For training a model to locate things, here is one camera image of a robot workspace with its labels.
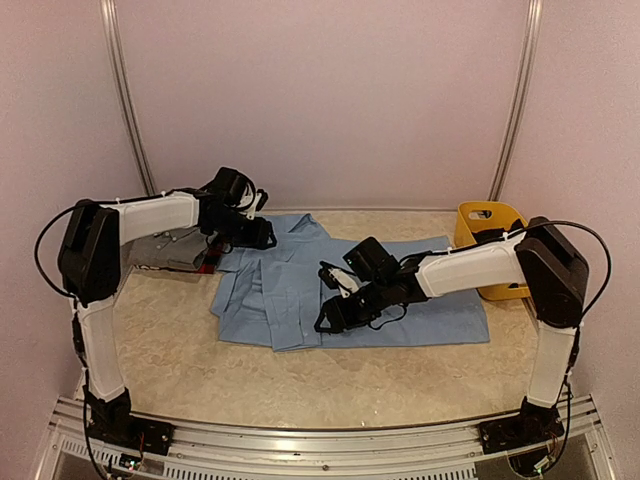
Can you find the aluminium frame post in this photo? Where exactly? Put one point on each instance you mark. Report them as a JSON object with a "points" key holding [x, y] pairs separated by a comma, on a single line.
{"points": [[108, 10], [519, 98]]}

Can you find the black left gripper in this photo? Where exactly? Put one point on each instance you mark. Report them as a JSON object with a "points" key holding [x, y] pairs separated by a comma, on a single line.
{"points": [[259, 237]]}

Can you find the yellow plastic basket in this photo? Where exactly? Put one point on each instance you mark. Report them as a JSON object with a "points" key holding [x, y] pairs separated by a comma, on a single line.
{"points": [[475, 216]]}

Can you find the aluminium front rail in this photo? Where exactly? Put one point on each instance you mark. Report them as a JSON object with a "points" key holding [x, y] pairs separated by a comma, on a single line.
{"points": [[450, 450]]}

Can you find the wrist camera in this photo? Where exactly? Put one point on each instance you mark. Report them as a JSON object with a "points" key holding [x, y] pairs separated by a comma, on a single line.
{"points": [[252, 202], [336, 278]]}

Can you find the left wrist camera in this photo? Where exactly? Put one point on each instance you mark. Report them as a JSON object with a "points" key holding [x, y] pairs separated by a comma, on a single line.
{"points": [[252, 202]]}

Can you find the left aluminium frame post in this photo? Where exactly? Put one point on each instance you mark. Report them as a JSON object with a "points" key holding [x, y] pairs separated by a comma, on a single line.
{"points": [[108, 10]]}

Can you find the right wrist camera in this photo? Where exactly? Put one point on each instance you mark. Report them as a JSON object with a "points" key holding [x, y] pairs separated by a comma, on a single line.
{"points": [[336, 278]]}

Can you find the right aluminium frame post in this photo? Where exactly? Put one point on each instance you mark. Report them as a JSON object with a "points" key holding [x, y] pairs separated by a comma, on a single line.
{"points": [[519, 98]]}

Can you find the red black plaid shirt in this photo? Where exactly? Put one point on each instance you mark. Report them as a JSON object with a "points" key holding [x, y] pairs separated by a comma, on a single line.
{"points": [[207, 261]]}

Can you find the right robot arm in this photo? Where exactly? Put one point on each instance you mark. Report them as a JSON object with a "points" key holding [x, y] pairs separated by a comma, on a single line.
{"points": [[537, 256]]}

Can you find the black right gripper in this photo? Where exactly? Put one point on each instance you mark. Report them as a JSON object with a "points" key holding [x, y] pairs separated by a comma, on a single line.
{"points": [[340, 316]]}

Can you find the grey denim shirt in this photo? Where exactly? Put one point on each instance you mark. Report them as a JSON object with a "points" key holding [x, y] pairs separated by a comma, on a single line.
{"points": [[179, 249]]}

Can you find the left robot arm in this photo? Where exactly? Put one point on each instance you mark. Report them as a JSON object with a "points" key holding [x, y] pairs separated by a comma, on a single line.
{"points": [[89, 261]]}

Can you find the light blue long sleeve shirt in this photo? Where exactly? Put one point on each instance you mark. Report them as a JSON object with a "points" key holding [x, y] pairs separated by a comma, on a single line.
{"points": [[272, 298]]}

